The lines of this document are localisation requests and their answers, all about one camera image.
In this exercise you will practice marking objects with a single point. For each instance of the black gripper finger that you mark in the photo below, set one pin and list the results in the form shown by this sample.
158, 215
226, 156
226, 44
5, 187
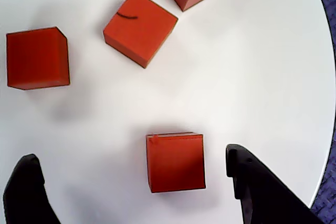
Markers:
23, 197
262, 195

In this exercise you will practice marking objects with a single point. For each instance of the red cube with dark mark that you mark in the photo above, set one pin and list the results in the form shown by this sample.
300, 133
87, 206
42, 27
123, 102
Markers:
141, 35

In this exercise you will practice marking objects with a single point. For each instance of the white round plate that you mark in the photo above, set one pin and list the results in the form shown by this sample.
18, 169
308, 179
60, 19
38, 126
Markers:
236, 77

